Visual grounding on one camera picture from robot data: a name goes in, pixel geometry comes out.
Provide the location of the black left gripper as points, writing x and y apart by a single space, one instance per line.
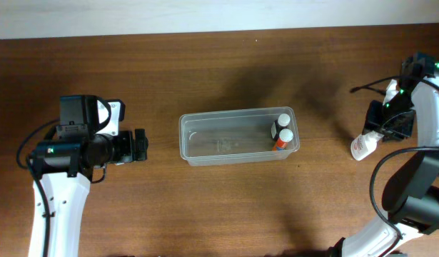
127 146

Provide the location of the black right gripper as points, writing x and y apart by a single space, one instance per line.
389 121

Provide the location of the white pump bottle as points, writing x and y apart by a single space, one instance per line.
365 144

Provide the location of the dark bottle white cap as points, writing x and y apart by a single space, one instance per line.
279 124

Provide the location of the orange glue stick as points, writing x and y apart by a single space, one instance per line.
285 136

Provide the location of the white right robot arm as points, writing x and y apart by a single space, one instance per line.
410 201

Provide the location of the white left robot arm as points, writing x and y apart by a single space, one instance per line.
63 169

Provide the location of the clear plastic container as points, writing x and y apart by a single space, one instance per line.
236 136

